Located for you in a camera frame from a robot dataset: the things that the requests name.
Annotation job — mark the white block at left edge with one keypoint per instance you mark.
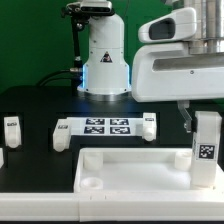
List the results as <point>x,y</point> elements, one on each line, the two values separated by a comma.
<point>1,158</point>

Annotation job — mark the white L-shaped obstacle fence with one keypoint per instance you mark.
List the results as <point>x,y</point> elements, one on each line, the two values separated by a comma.
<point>197,204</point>

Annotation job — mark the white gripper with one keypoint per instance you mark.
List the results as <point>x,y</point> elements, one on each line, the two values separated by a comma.
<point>167,72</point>

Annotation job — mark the white desk tabletop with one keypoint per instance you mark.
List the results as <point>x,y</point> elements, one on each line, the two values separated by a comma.
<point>133,169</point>

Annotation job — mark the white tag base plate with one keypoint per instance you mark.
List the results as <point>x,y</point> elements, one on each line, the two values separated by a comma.
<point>91,126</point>

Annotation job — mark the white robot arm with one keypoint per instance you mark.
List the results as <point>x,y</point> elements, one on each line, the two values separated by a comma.
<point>198,23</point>

